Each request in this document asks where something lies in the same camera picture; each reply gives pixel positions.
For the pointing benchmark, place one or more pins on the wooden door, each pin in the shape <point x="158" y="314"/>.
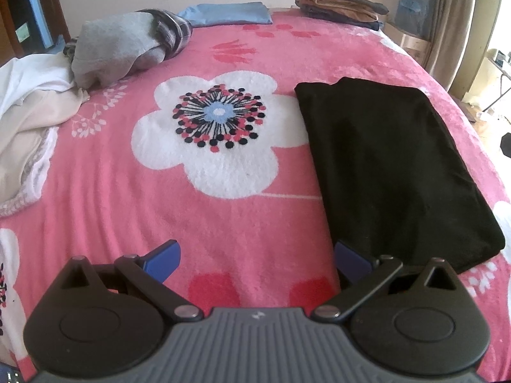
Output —
<point x="50" y="8"/>

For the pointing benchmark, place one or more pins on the pink floral blanket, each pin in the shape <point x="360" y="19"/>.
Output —
<point x="159" y="215"/>

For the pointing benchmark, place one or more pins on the beige garment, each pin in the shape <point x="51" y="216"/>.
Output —
<point x="28" y="135"/>

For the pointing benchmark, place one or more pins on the blue water bottle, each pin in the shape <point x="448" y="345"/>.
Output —
<point x="417" y="4"/>

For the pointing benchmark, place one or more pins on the folded light blue cloth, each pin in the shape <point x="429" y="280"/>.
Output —
<point x="227" y="14"/>

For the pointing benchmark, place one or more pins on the white water dispenser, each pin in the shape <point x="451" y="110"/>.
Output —
<point x="411" y="44"/>

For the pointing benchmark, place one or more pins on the folded tan garment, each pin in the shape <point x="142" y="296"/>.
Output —
<point x="339" y="7"/>

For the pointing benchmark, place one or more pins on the plaid shirt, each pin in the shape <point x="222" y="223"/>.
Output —
<point x="175" y="32"/>

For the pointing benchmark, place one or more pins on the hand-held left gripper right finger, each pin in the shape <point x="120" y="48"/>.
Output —
<point x="351" y="263"/>

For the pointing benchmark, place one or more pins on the grey sweatshirt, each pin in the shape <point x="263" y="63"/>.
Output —
<point x="115" y="44"/>

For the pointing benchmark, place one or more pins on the folded navy garment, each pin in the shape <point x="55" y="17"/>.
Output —
<point x="351" y="22"/>

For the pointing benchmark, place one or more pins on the black t-shirt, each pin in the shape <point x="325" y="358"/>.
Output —
<point x="399" y="167"/>

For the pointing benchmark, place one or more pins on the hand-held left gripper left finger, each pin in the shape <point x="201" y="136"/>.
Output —
<point x="163" y="261"/>

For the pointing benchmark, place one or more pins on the beige curtain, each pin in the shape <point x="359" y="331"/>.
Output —
<point x="455" y="24"/>

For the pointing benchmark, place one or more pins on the white garment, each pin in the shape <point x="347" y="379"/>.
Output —
<point x="36" y="75"/>

